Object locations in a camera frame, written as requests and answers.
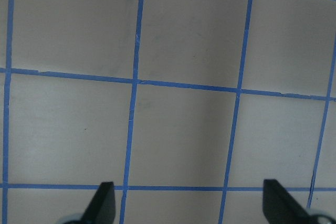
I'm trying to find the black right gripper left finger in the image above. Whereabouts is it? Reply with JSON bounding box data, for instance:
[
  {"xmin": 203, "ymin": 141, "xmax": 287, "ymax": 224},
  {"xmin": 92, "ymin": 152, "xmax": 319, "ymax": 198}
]
[{"xmin": 80, "ymin": 182, "xmax": 116, "ymax": 224}]

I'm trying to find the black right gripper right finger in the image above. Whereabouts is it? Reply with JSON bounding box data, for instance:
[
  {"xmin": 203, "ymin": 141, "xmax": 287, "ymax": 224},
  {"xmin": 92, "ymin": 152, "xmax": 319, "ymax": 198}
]
[{"xmin": 262, "ymin": 179, "xmax": 319, "ymax": 224}]

